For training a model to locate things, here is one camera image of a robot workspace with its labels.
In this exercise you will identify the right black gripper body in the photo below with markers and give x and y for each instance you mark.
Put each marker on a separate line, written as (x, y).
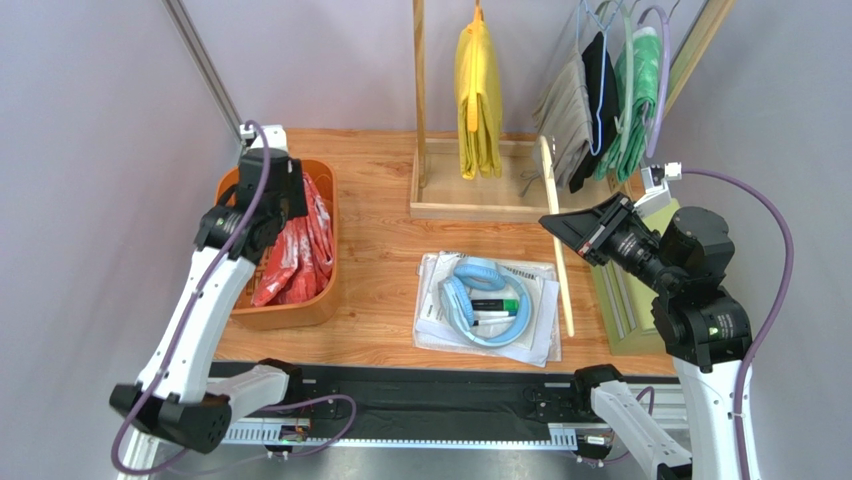
(600, 230)

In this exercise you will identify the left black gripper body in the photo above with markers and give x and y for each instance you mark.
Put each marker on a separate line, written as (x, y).
(294, 202)

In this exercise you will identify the red patterned trousers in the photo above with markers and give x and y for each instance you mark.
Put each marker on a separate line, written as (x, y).
(300, 263)

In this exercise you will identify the cream plastic hanger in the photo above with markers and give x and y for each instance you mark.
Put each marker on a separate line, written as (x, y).
(554, 208)

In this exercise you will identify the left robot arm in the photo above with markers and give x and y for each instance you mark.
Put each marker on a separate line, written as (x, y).
(171, 398)

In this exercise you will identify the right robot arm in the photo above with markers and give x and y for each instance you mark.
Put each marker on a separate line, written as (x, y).
(704, 329)

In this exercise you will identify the green trousers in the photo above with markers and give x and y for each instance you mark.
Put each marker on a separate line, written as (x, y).
(629, 147)

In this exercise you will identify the grey trousers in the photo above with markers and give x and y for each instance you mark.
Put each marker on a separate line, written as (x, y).
(563, 116)

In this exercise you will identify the yellow trousers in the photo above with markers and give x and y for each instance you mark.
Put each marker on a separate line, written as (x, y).
(479, 152)

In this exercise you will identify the black trousers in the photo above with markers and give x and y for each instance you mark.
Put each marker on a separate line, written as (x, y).
(611, 109)

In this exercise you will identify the orange plastic hanger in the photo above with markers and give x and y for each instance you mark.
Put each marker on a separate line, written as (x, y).
(473, 50)

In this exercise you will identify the light green hanger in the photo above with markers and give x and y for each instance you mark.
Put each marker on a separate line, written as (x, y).
(624, 69)

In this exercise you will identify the purple plastic hanger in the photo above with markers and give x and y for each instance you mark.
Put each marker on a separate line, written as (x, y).
(664, 75)

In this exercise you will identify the orange plastic basket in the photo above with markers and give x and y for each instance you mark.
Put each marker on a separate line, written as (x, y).
(316, 310)

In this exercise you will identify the olive green box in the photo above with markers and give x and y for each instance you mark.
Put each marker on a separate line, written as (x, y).
(625, 304)

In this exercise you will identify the green black marker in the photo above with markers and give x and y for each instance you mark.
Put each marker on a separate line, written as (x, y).
(509, 306)

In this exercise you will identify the blue headphones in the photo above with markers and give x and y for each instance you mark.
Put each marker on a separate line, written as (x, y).
(479, 284)

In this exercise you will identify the white pen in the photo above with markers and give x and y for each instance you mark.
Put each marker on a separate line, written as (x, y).
(493, 321)

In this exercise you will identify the wooden clothes rack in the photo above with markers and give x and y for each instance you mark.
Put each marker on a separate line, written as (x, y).
(438, 191)

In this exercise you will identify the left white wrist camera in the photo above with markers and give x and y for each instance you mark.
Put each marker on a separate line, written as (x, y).
(275, 137)

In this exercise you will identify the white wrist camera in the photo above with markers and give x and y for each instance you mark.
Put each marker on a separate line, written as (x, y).
(656, 179)
(275, 137)

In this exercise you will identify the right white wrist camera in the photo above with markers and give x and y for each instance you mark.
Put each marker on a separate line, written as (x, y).
(656, 179)

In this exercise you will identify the blue wire hanger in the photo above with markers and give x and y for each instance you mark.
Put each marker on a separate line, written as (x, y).
(596, 145)

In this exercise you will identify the aluminium frame post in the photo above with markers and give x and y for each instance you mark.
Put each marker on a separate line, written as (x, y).
(183, 22)

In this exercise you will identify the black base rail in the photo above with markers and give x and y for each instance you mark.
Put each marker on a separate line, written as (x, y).
(432, 404)

